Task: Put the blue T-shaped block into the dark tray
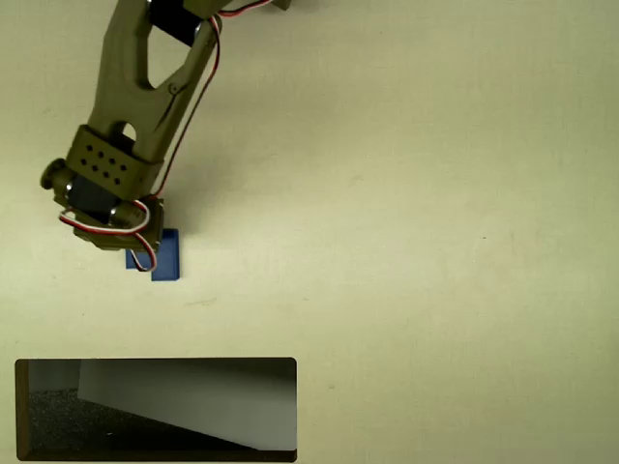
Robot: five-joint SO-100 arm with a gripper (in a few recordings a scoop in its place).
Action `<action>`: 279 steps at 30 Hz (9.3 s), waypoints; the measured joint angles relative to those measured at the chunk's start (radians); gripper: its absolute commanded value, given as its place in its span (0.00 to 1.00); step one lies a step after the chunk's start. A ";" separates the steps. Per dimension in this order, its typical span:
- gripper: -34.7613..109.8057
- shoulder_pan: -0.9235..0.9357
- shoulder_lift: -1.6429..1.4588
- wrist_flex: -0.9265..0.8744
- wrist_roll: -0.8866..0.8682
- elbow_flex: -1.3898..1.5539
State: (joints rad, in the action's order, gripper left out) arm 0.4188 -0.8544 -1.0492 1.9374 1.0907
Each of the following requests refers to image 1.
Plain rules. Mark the blue T-shaped block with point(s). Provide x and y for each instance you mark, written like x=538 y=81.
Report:
x=169 y=261

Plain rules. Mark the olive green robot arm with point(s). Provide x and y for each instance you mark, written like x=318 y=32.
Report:
x=126 y=96

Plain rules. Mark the rectangular dark bin opening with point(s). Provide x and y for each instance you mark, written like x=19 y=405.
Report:
x=72 y=425

